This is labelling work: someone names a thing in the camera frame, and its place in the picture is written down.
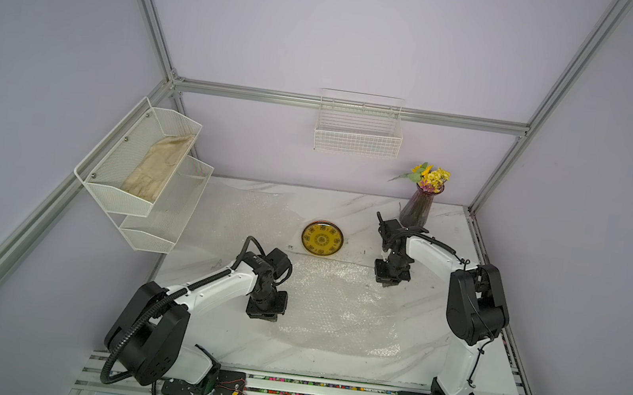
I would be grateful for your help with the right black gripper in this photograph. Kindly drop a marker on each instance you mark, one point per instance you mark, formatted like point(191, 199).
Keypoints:
point(382, 277)

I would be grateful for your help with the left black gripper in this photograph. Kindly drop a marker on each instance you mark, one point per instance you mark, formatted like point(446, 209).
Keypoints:
point(270, 315)

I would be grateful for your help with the clear bubble wrap sheet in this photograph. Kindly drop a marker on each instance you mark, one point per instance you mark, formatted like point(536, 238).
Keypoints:
point(339, 308)
point(226, 216)

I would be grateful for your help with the yellow patterned dinner plate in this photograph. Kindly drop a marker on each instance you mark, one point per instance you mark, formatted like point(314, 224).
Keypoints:
point(322, 238)

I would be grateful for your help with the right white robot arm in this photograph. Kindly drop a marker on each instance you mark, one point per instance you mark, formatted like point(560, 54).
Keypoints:
point(476, 308)

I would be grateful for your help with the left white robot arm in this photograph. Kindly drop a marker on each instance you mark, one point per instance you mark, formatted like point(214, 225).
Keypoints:
point(147, 341)

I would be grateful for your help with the purple glass vase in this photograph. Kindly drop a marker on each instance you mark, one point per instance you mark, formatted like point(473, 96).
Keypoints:
point(416, 211)

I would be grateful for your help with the yellow artificial flowers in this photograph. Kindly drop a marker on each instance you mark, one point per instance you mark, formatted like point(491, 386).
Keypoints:
point(429, 178)

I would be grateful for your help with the lower white mesh shelf bin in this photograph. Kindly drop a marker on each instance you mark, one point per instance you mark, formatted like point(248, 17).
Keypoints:
point(160, 231)

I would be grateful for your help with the white mesh shelf bin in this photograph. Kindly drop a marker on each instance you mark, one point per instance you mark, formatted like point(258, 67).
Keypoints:
point(160, 231)
point(128, 173)

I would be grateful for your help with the beige cloth in bin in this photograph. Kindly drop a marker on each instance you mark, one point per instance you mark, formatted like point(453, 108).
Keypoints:
point(156, 168)

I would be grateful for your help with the upper white mesh shelf bin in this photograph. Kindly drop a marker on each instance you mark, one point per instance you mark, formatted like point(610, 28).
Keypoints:
point(128, 173)

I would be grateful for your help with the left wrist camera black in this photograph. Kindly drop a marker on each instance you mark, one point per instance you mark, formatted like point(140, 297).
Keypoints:
point(281, 265)

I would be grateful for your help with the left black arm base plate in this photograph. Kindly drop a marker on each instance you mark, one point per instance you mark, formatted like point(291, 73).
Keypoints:
point(222, 382)

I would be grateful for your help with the white wire wall basket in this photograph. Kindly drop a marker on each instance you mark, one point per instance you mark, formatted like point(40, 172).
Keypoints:
point(359, 124)

